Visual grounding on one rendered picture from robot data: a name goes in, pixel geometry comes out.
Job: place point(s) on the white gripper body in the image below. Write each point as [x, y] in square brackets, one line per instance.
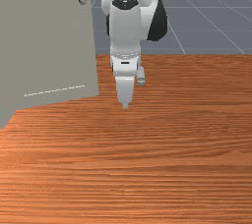
[124, 70]

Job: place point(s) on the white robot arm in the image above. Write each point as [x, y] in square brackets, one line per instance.
[125, 28]

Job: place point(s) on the pale grey cabinet door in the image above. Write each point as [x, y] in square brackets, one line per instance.
[46, 44]

